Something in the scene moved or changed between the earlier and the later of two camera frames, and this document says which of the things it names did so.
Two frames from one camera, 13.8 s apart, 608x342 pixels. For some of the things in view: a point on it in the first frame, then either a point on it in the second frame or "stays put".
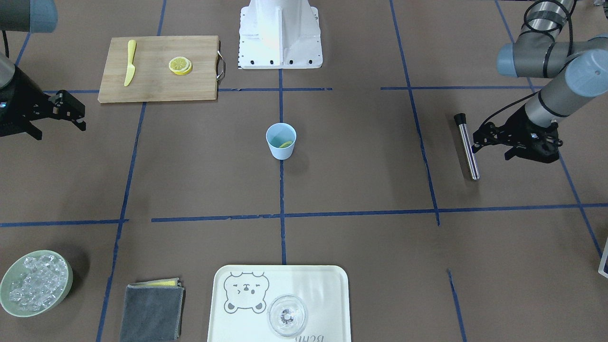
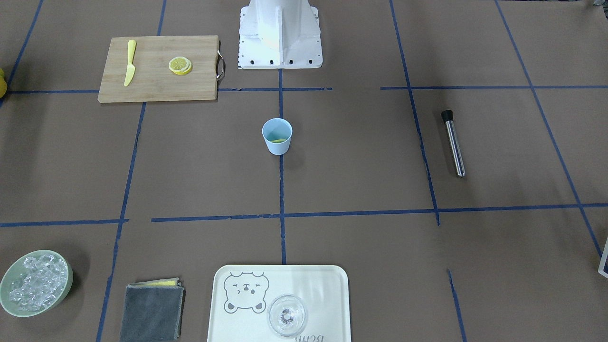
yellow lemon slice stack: x=180 y=65 stays put
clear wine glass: x=287 y=315 stays put
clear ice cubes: x=45 y=278 stays put
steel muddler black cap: x=460 y=118 → x=447 y=117
